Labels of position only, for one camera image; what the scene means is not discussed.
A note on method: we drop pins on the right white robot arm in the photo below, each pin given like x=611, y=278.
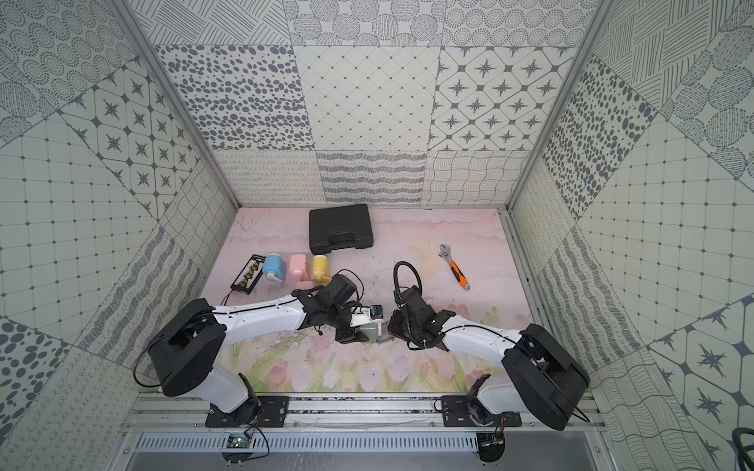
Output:
x=547, y=378

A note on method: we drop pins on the blue pencil sharpener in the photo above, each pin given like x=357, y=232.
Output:
x=274, y=269

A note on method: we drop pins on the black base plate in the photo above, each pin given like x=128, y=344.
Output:
x=262, y=411
x=460, y=411

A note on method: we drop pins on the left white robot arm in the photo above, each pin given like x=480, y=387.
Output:
x=184, y=352

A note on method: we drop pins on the aluminium mounting rail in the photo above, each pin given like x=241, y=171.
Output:
x=344, y=423

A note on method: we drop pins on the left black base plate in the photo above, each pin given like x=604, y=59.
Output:
x=262, y=411

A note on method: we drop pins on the pink pencil sharpener front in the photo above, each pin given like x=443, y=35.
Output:
x=299, y=268

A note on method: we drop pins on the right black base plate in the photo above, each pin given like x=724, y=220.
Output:
x=460, y=411

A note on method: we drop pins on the orange handled adjustable wrench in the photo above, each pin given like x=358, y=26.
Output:
x=445, y=253

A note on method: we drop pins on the green pencil sharpener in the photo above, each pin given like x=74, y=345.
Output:
x=376, y=332

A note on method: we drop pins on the yellow pencil sharpener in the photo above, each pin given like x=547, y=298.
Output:
x=321, y=270

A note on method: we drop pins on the black charging board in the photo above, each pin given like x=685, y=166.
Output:
x=250, y=275

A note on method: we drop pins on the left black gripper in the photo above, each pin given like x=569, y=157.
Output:
x=348, y=330

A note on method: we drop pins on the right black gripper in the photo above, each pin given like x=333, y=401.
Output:
x=394, y=328

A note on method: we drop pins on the black plastic tool case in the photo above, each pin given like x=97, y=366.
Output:
x=338, y=228

